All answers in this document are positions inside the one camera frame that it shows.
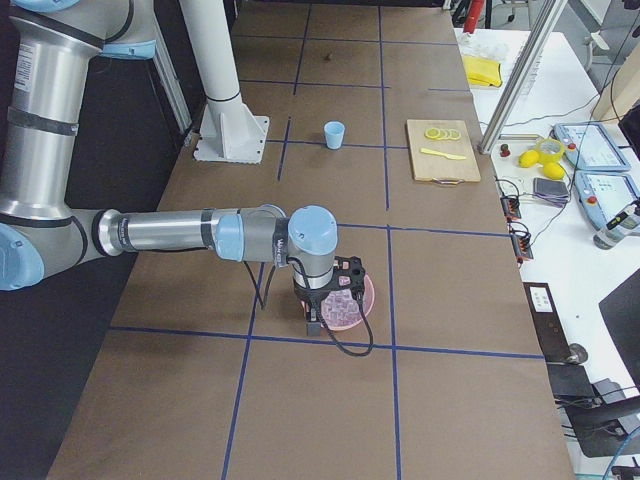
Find yellow plastic knife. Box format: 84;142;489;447
420;148;467;161

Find purple grey cloth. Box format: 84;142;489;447
533;177;570;206

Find clear ice cubes pile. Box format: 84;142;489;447
322;290;362;331

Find wooden cutting board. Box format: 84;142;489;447
406;119;481;185

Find yellow lemon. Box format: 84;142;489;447
542;162;566;181
518;150;540;168

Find white mounting pillar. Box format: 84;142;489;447
180;0;270;164

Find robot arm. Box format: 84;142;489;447
1;60;280;349

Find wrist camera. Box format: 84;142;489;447
332;256;366;305

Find light blue cup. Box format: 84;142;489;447
323;120;346;150

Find pink bowl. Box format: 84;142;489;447
321;274;375;331

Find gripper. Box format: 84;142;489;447
293;282;332;337

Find yellow cloth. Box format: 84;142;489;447
462;55;502;87

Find black power strip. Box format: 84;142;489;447
494;177;534;266

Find aluminium frame post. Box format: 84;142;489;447
478;0;567;154

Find teach pendant tablet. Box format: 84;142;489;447
553;121;631;172
575;171;639;230

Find yellow tape roll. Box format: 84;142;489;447
534;138;565;165

